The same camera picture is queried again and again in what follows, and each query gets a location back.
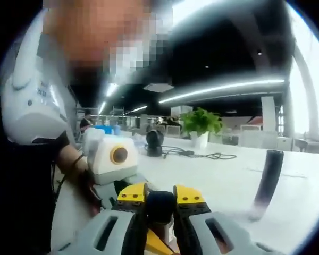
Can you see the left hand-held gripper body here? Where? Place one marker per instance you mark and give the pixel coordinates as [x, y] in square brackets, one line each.
[109, 170]

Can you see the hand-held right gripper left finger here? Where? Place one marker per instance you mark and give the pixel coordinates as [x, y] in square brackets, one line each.
[106, 233]

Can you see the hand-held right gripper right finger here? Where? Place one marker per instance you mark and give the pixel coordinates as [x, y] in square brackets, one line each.
[210, 233]

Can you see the black bottle cap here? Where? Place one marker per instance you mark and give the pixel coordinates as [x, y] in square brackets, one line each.
[160, 207]

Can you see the tall gradient cosmetic bottle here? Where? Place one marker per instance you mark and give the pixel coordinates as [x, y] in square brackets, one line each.
[268, 180]

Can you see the person's left hand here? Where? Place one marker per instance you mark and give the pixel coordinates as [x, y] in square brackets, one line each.
[89, 191]

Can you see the blue box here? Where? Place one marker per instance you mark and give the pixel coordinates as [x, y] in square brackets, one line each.
[104, 130]

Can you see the white table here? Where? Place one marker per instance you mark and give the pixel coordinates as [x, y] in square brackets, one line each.
[223, 186]

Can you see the black round desk device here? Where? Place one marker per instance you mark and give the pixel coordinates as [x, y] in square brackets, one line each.
[154, 142]

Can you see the white plant pot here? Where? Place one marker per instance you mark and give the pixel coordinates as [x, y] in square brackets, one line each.
[200, 140]

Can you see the person in black shirt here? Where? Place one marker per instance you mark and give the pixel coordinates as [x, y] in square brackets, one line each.
[21, 199]

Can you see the ceiling air vent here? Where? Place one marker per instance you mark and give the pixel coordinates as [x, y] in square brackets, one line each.
[158, 88]

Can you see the green plant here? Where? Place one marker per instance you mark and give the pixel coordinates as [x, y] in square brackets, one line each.
[202, 120]

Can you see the white worn device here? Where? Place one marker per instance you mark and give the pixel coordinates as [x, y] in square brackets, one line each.
[26, 106]

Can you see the long ceiling light strip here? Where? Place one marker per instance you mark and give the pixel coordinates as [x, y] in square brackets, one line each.
[223, 89]

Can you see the metal sink with faucet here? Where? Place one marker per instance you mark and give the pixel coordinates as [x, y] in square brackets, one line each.
[313, 146]

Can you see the overhead ceiling light strip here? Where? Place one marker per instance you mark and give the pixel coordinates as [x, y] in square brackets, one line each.
[191, 10]

